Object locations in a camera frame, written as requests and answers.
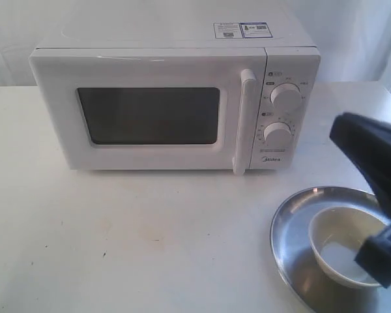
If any cream ceramic bowl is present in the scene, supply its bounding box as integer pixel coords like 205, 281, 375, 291
308, 206, 386, 289

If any white microwave door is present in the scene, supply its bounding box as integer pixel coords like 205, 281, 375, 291
29, 48, 267, 174

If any white microwave oven body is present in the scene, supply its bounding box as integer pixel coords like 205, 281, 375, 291
34, 3, 321, 175

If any round stainless steel tray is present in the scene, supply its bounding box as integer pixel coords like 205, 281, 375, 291
270, 186, 391, 312

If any lower white control knob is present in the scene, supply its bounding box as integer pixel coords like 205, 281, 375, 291
263, 122, 292, 149

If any white control knob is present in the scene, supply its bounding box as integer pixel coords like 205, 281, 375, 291
263, 122, 292, 149
270, 83, 302, 111

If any upper white control knob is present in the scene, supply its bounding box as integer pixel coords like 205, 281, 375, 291
270, 83, 302, 111

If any blue white warning sticker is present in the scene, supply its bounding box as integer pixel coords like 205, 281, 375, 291
213, 22, 273, 39

